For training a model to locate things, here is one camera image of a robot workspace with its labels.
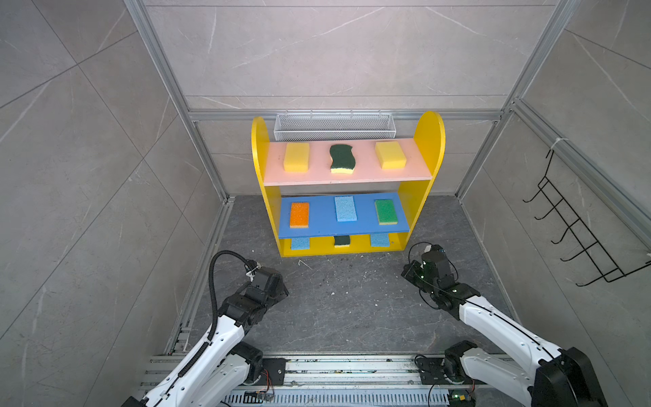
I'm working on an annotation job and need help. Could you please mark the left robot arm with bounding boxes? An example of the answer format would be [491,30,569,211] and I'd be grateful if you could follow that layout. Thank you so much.
[123,267,288,406]

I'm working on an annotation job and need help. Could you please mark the orange sponge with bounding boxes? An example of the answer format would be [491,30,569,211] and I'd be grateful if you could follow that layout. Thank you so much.
[289,202,310,229]

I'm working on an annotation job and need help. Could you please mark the black corrugated cable left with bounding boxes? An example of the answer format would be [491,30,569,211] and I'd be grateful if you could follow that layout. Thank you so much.
[207,250,253,342]

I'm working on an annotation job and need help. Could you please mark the dark green sponge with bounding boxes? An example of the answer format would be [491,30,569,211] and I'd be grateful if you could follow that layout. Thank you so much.
[334,236,351,248]
[329,144,356,175]

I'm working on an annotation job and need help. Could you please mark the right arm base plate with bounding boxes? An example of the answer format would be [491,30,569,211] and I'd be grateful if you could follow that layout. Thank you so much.
[414,354,459,385]

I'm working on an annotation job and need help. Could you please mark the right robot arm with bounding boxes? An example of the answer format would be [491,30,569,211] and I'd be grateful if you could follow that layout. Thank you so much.
[401,244,607,406]

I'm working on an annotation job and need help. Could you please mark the white wire mesh basket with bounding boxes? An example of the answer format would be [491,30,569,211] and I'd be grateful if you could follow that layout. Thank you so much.
[274,113,397,142]

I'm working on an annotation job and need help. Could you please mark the blue sponge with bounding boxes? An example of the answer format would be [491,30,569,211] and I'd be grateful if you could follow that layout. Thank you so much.
[291,237,310,251]
[370,233,391,248]
[334,196,358,222]

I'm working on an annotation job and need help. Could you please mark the bright green sponge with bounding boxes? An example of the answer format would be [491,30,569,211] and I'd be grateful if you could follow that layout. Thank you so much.
[375,199,398,226]

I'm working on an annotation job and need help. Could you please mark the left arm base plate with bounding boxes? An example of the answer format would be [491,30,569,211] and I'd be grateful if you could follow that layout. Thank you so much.
[255,357,288,388]

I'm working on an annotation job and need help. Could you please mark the yellow sponge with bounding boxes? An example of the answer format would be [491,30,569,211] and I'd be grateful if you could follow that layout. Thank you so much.
[375,141,407,171]
[283,142,310,173]

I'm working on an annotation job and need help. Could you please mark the black wire hook rack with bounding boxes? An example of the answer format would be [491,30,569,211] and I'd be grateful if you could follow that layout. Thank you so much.
[522,149,650,288]

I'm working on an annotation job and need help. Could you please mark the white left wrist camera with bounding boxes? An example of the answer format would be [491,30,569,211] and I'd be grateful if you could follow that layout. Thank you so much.
[245,259,260,281]

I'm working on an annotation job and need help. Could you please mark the aluminium mounting rail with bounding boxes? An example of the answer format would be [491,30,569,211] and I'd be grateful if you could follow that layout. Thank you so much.
[135,355,496,406]

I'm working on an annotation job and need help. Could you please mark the yellow shelf with coloured boards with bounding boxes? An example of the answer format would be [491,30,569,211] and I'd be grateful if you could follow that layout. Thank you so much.
[251,111,446,257]

